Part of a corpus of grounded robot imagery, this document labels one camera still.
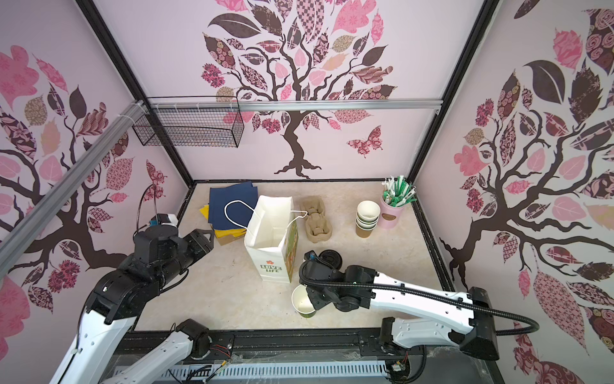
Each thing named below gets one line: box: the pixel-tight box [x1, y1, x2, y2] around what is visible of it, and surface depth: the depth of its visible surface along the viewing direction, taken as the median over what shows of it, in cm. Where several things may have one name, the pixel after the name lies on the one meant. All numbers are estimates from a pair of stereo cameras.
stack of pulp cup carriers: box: [301, 195, 333, 243], surface depth 100 cm
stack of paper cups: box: [354, 200, 381, 239], surface depth 92 cm
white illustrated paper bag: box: [243, 195, 299, 284], surface depth 79 cm
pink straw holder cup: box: [377, 192, 406, 230], surface depth 97 cm
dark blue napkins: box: [208, 180, 259, 231], surface depth 77 cm
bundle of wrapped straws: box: [381, 175, 418, 208], surface depth 94 cm
